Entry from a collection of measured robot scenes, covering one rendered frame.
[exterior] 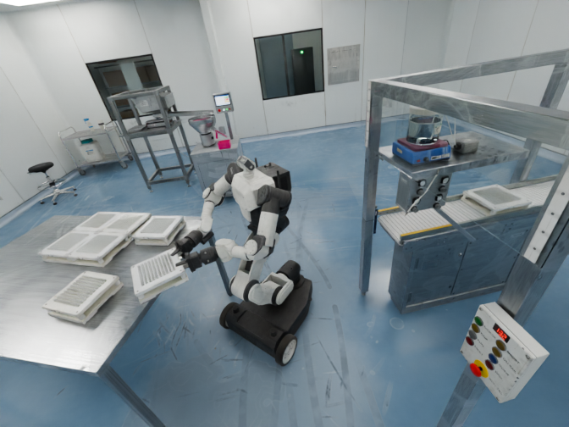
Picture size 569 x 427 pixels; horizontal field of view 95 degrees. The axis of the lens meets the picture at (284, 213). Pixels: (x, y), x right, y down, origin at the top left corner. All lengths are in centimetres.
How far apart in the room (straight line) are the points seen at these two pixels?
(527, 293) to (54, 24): 733
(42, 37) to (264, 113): 430
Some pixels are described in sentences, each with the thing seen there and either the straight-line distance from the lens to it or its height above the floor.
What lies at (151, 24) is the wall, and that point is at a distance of 653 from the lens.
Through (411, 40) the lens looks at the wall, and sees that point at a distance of 699.
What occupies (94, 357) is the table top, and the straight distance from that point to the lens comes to 147.
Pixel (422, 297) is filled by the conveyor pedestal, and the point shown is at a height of 16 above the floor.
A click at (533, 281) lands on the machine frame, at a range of 96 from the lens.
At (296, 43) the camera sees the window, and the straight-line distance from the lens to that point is 628.
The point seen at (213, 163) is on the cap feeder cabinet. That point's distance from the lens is 370.
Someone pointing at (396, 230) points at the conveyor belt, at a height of 80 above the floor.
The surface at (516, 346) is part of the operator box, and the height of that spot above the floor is 106.
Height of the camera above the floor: 181
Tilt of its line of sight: 33 degrees down
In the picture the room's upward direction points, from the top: 8 degrees counter-clockwise
